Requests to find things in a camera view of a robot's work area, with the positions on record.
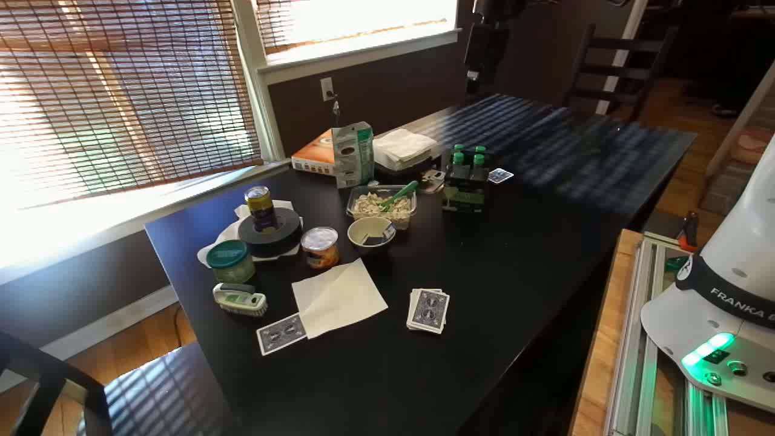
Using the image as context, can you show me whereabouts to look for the small white pieces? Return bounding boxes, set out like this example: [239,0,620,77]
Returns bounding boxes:
[422,167,447,196]

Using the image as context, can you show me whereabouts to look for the black tape roll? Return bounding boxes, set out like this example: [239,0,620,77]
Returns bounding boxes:
[238,206,302,259]

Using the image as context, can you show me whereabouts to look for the black tray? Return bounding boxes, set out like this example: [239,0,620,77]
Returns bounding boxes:
[373,155,447,188]

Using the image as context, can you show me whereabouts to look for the small gold-lidded jar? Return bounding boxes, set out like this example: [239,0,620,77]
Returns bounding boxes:
[241,185,275,230]

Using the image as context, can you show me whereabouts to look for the black wooden chair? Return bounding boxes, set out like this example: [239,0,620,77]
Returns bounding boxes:
[0,330,115,436]

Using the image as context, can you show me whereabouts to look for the blue playing card deck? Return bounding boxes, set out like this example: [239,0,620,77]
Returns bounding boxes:
[404,286,452,338]

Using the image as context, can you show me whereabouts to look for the clear plastic bean container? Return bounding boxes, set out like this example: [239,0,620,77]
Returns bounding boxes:
[343,183,419,232]

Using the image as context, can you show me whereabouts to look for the white paper napkin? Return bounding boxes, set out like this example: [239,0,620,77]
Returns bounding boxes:
[289,258,389,341]

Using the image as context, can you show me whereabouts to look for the teal lidded container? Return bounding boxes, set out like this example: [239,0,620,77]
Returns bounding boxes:
[203,237,256,286]

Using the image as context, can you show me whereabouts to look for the orange can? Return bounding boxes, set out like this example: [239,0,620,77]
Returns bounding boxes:
[298,225,342,272]

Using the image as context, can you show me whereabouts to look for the green plastic spoon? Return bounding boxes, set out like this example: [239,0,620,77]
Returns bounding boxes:
[377,179,422,215]

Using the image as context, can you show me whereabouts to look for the cream ceramic bowl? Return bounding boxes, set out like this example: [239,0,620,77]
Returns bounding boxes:
[346,215,400,253]

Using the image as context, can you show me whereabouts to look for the small white green device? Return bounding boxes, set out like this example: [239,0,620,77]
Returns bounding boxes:
[211,282,269,320]

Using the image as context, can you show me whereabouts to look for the green white milk carton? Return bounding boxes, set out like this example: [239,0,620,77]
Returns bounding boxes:
[331,119,376,192]

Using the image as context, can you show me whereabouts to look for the aluminium rail frame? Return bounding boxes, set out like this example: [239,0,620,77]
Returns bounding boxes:
[603,232,734,436]

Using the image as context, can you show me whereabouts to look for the dark ladder-back chair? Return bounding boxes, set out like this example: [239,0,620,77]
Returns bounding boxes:
[563,22,683,126]

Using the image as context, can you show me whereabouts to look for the large bamboo window blind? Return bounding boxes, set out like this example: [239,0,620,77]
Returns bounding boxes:
[0,0,266,214]

